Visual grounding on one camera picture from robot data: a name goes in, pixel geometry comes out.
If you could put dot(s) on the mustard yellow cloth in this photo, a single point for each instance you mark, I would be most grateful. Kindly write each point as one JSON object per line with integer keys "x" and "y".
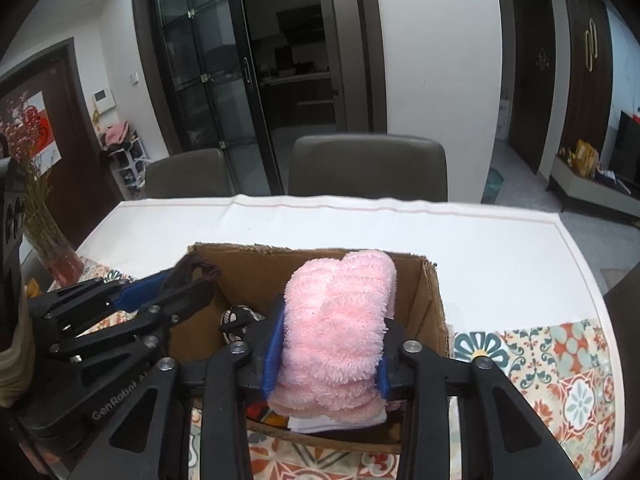
{"x": 32, "y": 287}

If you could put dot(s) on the white shoe rack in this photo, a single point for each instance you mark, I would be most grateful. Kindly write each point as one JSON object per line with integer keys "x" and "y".
{"x": 127, "y": 165}

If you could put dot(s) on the white intercom panel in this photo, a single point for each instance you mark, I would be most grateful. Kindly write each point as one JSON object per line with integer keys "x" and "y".
{"x": 103, "y": 100}

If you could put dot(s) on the grey television cabinet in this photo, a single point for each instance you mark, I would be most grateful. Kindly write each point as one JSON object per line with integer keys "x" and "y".
{"x": 590, "y": 195}

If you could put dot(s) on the dark door with ornament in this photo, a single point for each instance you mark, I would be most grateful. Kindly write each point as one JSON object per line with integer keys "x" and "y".
{"x": 534, "y": 90}

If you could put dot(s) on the glass sliding door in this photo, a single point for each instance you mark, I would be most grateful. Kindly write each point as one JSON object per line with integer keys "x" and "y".
{"x": 200, "y": 60}

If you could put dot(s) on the glass vase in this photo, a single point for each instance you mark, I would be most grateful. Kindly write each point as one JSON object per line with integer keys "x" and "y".
{"x": 57, "y": 262}

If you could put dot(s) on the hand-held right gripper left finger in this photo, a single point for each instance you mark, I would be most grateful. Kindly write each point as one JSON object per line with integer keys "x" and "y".
{"x": 274, "y": 355}

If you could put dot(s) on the cardboard box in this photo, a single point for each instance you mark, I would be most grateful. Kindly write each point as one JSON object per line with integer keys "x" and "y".
{"x": 430, "y": 305}

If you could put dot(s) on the white cloth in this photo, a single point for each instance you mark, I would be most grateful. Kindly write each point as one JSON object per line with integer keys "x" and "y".
{"x": 340, "y": 422}

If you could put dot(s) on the floral patterned table runner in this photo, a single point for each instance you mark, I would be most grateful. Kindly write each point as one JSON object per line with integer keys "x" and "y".
{"x": 550, "y": 370}

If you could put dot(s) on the pink fluffy sock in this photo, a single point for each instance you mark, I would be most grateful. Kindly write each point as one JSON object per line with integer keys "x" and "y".
{"x": 335, "y": 325}

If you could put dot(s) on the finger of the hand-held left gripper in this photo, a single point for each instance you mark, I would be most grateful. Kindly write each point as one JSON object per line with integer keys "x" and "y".
{"x": 185, "y": 305}
{"x": 132, "y": 296}

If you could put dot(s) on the white tablecloth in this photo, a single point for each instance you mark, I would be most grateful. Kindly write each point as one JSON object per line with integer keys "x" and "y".
{"x": 350, "y": 225}

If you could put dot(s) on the yellow gift box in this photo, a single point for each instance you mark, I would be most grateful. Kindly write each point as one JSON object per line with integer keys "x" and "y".
{"x": 585, "y": 157}

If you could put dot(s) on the black and white sock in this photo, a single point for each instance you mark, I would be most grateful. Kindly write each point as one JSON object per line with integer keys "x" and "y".
{"x": 240, "y": 317}

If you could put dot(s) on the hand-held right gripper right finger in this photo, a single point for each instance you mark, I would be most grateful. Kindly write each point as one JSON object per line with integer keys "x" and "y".
{"x": 382, "y": 382}

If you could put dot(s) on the dried pink flowers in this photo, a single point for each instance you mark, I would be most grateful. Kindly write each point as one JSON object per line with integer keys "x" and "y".
{"x": 30, "y": 185}

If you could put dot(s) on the red and white wall picture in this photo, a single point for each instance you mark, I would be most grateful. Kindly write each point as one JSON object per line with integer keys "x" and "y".
{"x": 42, "y": 135}

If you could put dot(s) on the grey dining chair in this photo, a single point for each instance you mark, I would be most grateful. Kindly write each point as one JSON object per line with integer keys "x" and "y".
{"x": 625, "y": 340}
{"x": 367, "y": 167}
{"x": 190, "y": 175}

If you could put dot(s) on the dark framed sliding door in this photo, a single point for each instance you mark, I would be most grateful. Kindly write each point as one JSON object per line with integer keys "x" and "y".
{"x": 355, "y": 45}

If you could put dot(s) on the teal basket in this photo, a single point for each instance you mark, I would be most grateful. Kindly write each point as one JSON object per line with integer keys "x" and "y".
{"x": 493, "y": 187}

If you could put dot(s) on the kitchen range hood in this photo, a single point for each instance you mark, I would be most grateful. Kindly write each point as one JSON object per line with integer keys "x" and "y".
{"x": 300, "y": 25}

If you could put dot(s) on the kitchen counter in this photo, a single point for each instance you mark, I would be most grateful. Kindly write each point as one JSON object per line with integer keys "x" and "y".
{"x": 300, "y": 100}

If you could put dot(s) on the black television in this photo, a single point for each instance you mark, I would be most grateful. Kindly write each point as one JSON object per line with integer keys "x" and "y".
{"x": 627, "y": 150}

